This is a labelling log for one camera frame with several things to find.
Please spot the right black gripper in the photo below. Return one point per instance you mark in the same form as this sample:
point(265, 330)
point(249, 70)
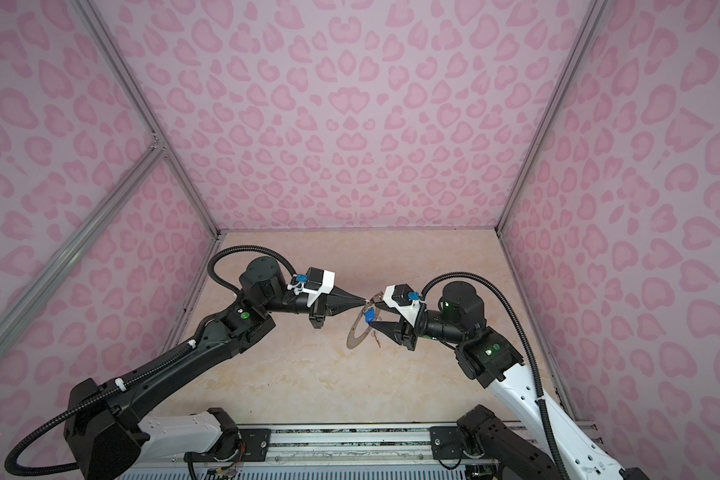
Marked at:
point(400, 333)

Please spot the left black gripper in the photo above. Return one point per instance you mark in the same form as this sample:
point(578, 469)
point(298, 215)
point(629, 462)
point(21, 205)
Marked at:
point(336, 303)

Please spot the perforated metal ring disc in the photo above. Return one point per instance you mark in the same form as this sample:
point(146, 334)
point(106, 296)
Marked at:
point(359, 330)

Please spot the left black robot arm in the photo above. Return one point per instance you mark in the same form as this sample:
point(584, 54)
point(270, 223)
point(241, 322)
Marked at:
point(105, 425)

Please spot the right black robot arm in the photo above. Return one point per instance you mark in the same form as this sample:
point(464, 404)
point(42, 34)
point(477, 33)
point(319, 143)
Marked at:
point(470, 315)

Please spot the left diagonal aluminium strut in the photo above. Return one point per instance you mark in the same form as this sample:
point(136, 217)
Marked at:
point(17, 317)

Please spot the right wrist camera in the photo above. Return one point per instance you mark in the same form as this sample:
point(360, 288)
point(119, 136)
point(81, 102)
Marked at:
point(403, 300)

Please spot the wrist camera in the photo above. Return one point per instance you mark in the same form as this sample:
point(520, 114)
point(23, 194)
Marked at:
point(314, 283)
point(403, 300)

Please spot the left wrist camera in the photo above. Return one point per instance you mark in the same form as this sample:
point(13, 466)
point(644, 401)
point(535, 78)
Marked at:
point(314, 283)

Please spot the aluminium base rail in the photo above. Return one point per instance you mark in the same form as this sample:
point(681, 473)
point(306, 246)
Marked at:
point(348, 447)

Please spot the left corner aluminium post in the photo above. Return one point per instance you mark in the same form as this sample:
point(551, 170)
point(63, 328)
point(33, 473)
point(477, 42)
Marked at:
point(101, 35)

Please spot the corner aluminium post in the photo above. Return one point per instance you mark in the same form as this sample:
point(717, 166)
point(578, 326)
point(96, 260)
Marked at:
point(596, 14)
point(101, 35)

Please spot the right corner aluminium post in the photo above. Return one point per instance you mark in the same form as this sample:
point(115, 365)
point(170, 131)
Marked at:
point(596, 14)

